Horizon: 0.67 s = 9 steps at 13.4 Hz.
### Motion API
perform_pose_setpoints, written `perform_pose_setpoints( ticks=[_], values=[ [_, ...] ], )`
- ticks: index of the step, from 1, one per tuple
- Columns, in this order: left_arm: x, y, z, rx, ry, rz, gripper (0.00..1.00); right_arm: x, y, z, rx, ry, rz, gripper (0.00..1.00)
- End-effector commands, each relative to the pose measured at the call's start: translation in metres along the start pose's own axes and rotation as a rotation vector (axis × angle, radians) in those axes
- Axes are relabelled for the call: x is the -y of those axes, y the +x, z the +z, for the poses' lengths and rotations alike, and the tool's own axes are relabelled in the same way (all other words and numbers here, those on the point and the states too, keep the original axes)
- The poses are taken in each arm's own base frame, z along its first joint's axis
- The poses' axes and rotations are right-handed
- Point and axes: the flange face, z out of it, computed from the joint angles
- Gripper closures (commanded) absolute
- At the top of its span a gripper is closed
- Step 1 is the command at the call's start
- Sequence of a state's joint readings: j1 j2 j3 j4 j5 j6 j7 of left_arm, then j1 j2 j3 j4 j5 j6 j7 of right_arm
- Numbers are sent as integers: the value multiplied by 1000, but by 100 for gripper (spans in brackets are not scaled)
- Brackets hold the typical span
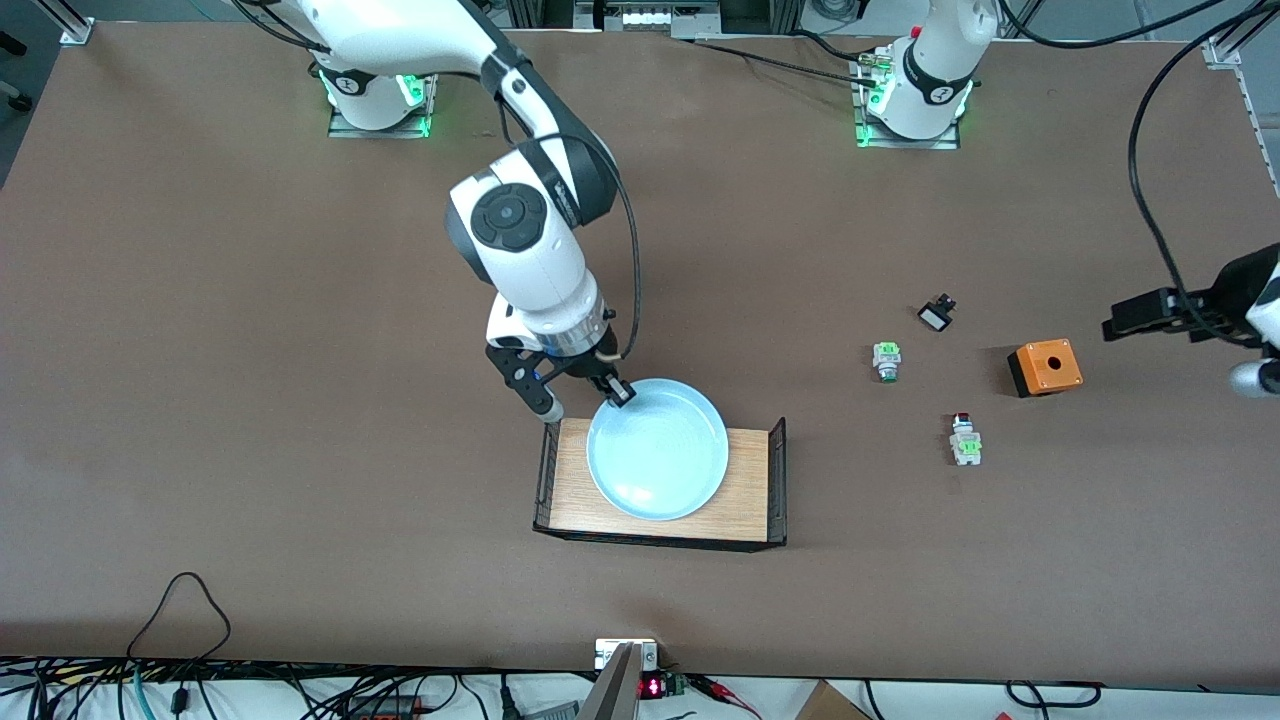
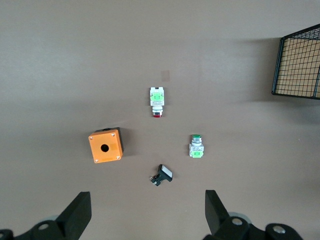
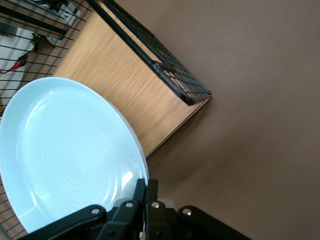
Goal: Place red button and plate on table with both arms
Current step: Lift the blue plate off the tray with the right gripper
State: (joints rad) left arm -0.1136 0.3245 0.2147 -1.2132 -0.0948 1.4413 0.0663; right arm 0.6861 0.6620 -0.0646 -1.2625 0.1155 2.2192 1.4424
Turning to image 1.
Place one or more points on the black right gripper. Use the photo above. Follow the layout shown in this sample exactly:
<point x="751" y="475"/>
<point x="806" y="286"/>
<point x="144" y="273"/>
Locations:
<point x="578" y="364"/>

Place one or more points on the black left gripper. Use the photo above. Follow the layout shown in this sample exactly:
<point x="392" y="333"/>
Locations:
<point x="1232" y="290"/>

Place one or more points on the light blue round plate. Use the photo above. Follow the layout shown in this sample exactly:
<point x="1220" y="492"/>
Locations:
<point x="660" y="460"/>

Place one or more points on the red capped white button switch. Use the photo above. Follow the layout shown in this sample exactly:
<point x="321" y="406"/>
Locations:
<point x="965" y="442"/>

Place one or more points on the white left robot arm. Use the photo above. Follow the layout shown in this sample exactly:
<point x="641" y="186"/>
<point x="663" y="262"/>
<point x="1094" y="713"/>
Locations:
<point x="930" y="80"/>

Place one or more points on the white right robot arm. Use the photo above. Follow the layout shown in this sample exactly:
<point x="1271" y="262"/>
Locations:
<point x="530" y="260"/>

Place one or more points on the red digit display module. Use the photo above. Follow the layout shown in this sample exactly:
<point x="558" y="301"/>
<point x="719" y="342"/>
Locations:
<point x="652" y="687"/>

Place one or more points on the grey metal bar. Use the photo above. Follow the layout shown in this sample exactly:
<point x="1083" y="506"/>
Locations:
<point x="612" y="690"/>

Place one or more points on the red clip lead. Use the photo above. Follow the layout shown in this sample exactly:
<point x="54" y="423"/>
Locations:
<point x="725" y="690"/>

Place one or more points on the brown cardboard piece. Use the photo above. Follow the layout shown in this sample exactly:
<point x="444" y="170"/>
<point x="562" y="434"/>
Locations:
<point x="830" y="703"/>

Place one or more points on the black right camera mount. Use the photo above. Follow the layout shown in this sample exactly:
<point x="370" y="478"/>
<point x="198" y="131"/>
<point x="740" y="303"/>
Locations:
<point x="515" y="368"/>

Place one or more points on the orange button enclosure box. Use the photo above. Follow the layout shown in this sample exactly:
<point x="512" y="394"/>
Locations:
<point x="1048" y="368"/>

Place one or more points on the small black switch part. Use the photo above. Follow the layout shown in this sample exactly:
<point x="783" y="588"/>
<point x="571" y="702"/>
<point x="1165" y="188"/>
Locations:
<point x="936" y="316"/>

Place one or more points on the silver metal bracket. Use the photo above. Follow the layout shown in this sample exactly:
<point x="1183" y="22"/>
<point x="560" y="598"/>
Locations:
<point x="604" y="653"/>

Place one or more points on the green capped white button switch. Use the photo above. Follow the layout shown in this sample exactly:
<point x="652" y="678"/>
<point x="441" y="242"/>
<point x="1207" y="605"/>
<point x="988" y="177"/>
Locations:
<point x="887" y="360"/>

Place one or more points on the aluminium frame profile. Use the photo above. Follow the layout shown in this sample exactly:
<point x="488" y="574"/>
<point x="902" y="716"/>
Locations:
<point x="70" y="22"/>
<point x="1240" y="30"/>

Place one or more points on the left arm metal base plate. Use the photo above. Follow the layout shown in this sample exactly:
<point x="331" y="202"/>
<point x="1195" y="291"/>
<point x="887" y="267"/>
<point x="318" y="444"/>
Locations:
<point x="912" y="142"/>

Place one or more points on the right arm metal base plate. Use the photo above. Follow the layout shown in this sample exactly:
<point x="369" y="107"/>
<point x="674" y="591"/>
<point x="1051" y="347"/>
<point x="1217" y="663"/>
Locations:
<point x="426" y="110"/>

